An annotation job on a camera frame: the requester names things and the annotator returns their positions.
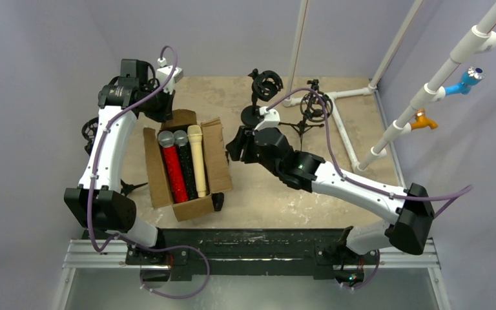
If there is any white PVC pipe frame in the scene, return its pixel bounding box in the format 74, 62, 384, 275
300, 1, 496, 177

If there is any cream microphone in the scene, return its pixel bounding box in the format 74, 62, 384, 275
187, 125, 207, 198

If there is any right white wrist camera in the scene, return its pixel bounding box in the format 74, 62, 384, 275
254, 107, 281, 131

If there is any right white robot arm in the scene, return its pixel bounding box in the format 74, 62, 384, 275
226, 126, 435, 255

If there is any black glitter microphone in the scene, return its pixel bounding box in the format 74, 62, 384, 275
174, 130, 198, 200

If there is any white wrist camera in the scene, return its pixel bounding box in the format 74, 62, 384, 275
254, 107, 281, 131
156, 57, 183, 95

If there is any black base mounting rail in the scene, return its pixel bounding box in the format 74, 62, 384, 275
124, 227, 375, 285

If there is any orange pipe fitting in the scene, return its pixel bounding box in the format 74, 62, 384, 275
410, 108, 438, 130

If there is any round base microphone stand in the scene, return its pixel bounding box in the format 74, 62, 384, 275
241, 68, 284, 127

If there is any aluminium rail frame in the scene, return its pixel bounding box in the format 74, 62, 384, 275
54, 240, 452, 309

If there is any purple cable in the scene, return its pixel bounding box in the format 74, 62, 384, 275
267, 88, 474, 291
86, 45, 211, 300

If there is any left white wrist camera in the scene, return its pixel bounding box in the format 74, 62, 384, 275
156, 57, 183, 95

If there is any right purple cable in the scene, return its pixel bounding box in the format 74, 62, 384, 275
267, 88, 474, 291

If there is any brown cardboard box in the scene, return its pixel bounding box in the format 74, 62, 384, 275
143, 109, 233, 222

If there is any blue pipe fitting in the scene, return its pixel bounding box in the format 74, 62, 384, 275
444, 67, 486, 96

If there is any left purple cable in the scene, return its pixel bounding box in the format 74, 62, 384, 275
86, 45, 211, 300

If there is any tripod shock mount stand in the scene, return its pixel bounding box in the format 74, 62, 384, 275
279, 79, 334, 148

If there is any red glitter microphone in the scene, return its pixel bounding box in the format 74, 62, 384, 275
158, 130, 189, 203

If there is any small black microphone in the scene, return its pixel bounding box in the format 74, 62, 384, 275
211, 192, 225, 212

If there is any left tripod microphone stand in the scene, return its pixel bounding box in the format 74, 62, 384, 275
81, 118, 150, 202

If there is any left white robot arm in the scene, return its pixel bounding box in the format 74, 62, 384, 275
64, 57, 183, 248

